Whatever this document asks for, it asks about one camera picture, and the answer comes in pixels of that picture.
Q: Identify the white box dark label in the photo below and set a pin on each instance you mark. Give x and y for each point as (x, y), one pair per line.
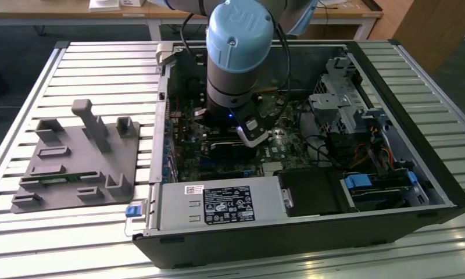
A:
(134, 3)

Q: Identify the green RAM stick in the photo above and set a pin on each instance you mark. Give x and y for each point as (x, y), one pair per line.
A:
(75, 176)

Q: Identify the blue disk carrier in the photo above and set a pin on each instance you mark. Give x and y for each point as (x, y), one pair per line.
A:
(356, 181)

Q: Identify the RAM slot white latches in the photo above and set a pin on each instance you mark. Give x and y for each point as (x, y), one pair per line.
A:
(223, 141)
(223, 134)

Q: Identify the grey plastic parts rack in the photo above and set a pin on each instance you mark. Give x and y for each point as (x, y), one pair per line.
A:
(82, 162)

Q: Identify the white camera black bracket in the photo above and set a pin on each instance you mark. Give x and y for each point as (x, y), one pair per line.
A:
(252, 130)

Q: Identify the plain white box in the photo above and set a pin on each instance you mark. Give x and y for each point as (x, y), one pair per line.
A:
(104, 5)

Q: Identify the black open PC case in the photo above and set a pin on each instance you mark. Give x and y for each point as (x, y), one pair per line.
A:
(256, 250)

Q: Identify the green motherboard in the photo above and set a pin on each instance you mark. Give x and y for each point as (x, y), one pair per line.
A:
(291, 142)

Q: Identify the grey metal drive cage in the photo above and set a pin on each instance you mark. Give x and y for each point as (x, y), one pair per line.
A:
(330, 104)

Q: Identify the silver chipset heatsink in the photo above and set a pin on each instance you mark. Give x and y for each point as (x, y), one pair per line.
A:
(274, 168)

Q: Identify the white paper sheet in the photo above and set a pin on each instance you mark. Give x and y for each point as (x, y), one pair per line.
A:
(346, 3)

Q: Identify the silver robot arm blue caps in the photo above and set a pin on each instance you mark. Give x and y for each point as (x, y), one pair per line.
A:
(236, 35)

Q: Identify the RAM slot black latches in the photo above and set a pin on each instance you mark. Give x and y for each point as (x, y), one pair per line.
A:
(223, 137)

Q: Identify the small blue plastic clip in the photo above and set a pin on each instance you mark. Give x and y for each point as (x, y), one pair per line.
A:
(412, 178)

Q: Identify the blue case latch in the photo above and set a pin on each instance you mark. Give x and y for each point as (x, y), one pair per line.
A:
(135, 210)

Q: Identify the wooden cabinet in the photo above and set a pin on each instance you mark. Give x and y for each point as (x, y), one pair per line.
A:
(434, 29)

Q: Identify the wooden desk white legs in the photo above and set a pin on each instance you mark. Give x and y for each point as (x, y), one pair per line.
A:
(43, 13)

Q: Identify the silver power supply unit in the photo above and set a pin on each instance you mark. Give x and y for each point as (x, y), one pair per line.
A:
(175, 200)

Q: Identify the black graphics card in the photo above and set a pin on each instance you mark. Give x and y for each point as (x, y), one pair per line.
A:
(228, 152)

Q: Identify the pale blue teach pendant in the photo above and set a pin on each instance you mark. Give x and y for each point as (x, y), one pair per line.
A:
(304, 17)

